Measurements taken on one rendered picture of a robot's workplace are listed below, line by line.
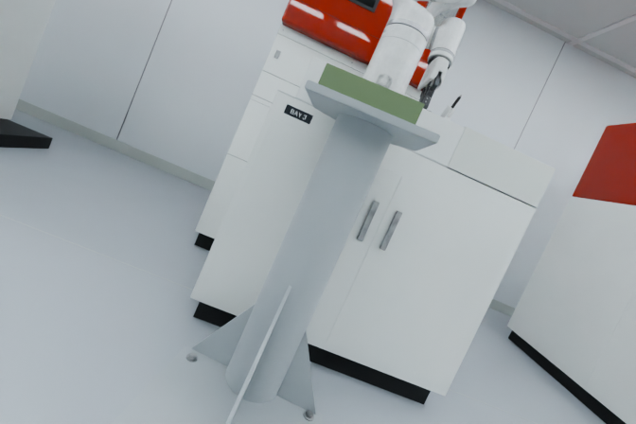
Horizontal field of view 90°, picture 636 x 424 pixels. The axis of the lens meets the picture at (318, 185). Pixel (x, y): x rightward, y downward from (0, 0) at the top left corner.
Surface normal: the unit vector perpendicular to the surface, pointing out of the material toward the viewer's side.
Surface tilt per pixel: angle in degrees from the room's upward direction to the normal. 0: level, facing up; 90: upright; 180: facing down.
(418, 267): 90
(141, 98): 90
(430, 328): 90
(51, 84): 90
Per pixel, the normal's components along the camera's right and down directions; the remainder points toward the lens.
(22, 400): 0.40, -0.91
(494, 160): 0.05, 0.09
